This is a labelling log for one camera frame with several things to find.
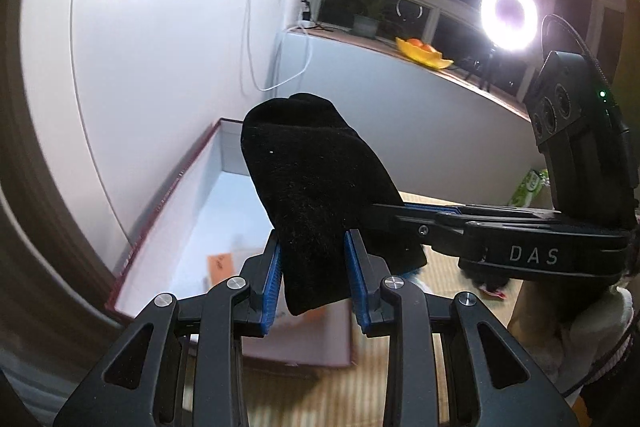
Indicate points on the yellow fruit bowl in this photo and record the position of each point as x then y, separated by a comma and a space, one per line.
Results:
430, 57

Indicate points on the potted plant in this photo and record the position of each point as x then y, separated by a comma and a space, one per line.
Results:
365, 27

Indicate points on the small black tripod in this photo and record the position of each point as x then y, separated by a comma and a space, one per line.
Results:
487, 67

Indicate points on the striped yellow blanket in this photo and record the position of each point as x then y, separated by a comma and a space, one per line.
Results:
367, 387

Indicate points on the green white carton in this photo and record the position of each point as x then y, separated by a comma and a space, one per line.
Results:
525, 189

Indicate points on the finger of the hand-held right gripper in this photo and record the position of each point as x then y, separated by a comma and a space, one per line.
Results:
410, 227
435, 208

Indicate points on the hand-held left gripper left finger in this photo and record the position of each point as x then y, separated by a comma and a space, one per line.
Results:
270, 288

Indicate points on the orange paper card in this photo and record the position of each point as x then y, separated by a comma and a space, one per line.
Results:
220, 268

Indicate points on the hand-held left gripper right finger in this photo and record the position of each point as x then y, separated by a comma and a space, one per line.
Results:
357, 283

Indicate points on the orange fruit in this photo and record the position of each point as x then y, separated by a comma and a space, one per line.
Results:
415, 43

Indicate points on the black sock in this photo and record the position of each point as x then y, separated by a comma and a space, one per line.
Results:
310, 167

